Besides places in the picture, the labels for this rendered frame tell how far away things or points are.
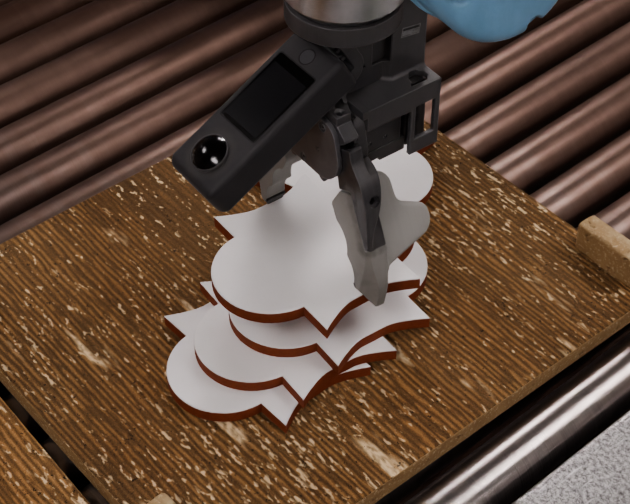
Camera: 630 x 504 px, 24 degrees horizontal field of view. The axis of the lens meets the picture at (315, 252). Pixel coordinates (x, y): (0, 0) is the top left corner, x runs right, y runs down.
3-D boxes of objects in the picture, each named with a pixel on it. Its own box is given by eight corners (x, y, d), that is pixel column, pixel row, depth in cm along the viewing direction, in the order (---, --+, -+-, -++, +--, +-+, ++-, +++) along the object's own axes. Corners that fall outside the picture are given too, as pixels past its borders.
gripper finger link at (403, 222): (459, 282, 95) (423, 152, 92) (388, 321, 93) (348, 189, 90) (431, 274, 98) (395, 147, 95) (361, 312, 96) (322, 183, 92)
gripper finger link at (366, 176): (399, 246, 91) (362, 115, 88) (380, 257, 90) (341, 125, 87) (358, 235, 95) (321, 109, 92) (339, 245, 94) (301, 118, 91)
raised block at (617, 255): (649, 281, 106) (655, 254, 104) (632, 293, 106) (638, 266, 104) (588, 237, 110) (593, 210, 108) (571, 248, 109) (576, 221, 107)
